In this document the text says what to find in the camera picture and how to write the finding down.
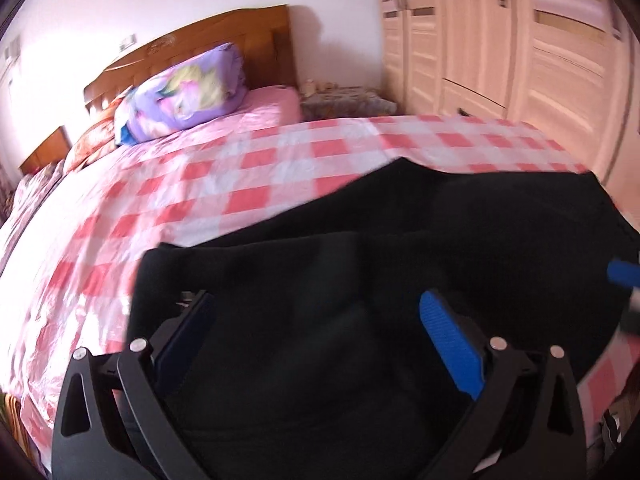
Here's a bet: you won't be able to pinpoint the cluttered bedside table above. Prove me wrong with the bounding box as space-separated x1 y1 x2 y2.
299 80 398 122

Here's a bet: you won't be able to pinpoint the purple floral pillow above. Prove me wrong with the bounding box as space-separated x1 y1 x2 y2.
114 42 247 146

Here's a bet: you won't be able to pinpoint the pink pillow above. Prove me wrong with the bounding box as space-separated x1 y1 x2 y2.
239 86 303 127

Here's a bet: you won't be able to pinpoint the wooden headboard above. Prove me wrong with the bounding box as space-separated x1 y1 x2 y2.
84 6 298 112

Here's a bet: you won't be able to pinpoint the orange patterned pillow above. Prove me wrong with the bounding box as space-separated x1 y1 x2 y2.
63 96 125 176

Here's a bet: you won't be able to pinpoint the light wooden wardrobe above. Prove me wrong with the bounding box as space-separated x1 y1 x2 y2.
380 0 639 214

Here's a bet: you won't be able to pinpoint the pink checkered bed sheet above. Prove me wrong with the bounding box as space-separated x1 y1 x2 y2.
0 112 640 470

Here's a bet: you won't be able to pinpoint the black pants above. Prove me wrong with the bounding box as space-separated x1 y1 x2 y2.
127 159 639 479

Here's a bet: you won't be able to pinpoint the wooden nightstand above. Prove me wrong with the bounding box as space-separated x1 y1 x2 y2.
20 126 72 176

